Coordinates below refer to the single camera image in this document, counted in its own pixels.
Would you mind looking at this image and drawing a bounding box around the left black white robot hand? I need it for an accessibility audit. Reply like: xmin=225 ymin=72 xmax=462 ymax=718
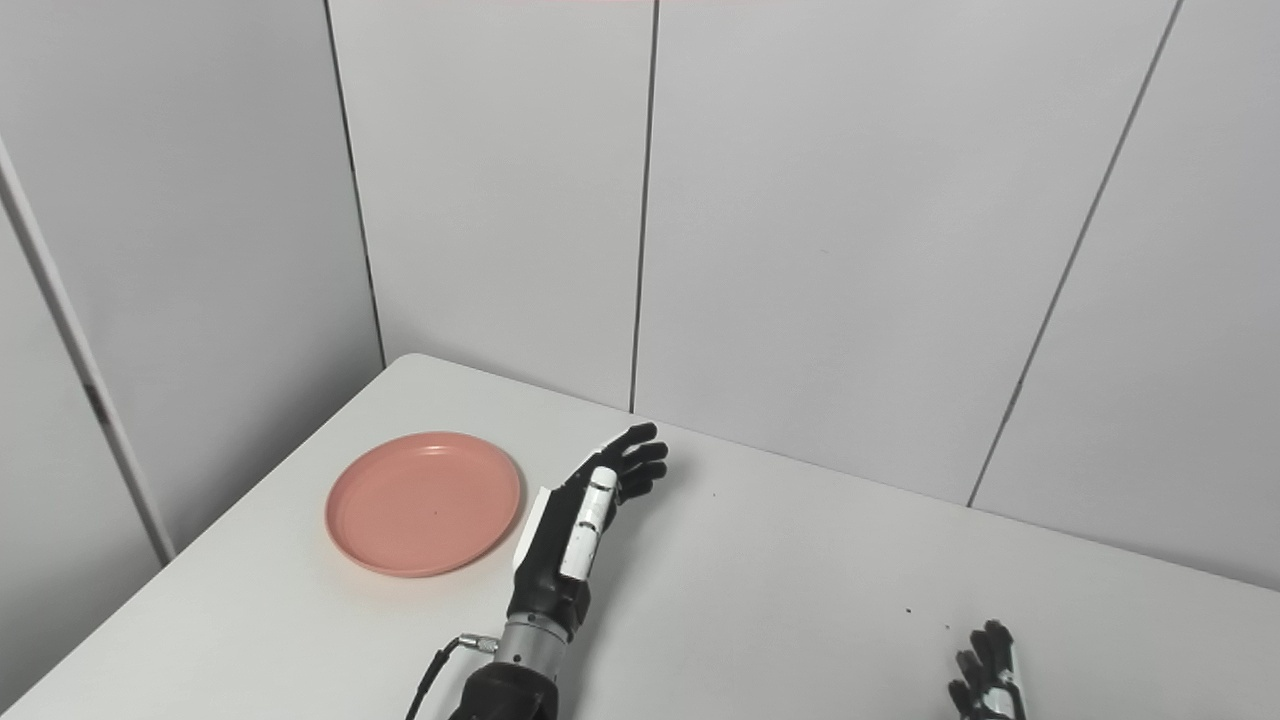
xmin=507 ymin=422 xmax=670 ymax=643

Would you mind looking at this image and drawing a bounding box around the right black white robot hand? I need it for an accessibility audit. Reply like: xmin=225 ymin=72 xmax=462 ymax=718
xmin=947 ymin=620 xmax=1029 ymax=720

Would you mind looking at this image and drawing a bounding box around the pink round plate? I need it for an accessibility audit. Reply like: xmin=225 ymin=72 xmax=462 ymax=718
xmin=324 ymin=431 xmax=523 ymax=579

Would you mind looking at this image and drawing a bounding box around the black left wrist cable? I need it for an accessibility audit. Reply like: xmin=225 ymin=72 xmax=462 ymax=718
xmin=405 ymin=632 xmax=500 ymax=720

